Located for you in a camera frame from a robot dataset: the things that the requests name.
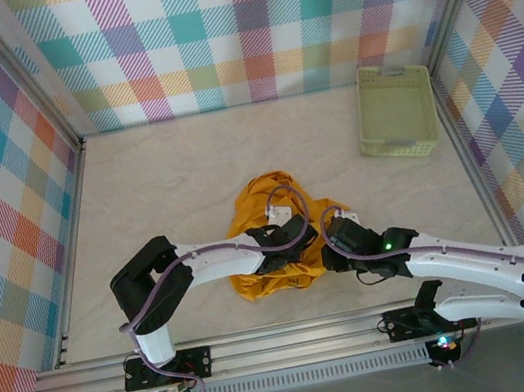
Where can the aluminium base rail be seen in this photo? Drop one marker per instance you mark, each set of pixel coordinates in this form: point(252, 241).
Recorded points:
point(293, 343)

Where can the pale green plastic basket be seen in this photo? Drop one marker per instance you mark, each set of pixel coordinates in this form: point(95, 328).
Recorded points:
point(393, 107)

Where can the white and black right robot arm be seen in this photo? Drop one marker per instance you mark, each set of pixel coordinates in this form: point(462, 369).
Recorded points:
point(456, 258)

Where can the yellow t-shirt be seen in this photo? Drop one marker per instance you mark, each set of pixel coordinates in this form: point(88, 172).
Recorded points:
point(252, 197)

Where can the aluminium side rail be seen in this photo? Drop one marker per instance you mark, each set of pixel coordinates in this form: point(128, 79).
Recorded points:
point(454, 136)
point(72, 239)

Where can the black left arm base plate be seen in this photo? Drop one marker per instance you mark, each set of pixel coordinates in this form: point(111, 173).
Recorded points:
point(199, 359)

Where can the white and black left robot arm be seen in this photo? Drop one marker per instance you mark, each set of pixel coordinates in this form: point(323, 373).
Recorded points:
point(223, 261)

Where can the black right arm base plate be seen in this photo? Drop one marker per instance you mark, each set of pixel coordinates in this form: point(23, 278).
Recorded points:
point(401, 323)

